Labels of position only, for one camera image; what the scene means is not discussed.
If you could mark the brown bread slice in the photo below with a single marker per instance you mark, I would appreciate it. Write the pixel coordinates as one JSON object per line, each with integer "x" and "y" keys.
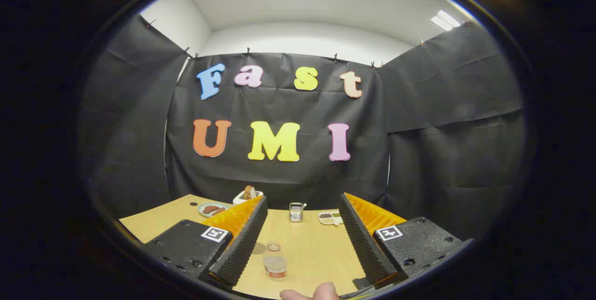
{"x": 249, "y": 192}

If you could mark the white food tray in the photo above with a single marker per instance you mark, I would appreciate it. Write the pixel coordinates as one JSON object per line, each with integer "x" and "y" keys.
{"x": 328, "y": 217}

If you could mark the clear plastic bottle red label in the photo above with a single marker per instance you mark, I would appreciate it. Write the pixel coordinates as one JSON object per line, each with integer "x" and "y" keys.
{"x": 275, "y": 267}

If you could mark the pale green plate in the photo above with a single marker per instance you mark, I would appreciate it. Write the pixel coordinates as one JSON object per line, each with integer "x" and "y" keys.
{"x": 205, "y": 214}

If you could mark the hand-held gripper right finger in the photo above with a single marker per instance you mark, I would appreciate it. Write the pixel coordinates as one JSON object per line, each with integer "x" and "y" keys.
{"x": 365, "y": 248}

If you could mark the wooden table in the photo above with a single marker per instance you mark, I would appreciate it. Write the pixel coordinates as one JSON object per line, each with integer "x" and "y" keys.
{"x": 316, "y": 253}

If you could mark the white toaster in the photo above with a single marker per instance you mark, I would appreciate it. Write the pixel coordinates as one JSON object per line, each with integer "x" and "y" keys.
{"x": 238, "y": 199}

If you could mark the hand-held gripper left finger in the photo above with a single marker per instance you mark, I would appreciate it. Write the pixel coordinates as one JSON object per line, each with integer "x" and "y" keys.
{"x": 240, "y": 248}

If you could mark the small ceiling light panel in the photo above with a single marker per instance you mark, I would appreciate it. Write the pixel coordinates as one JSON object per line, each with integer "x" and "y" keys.
{"x": 445, "y": 20}

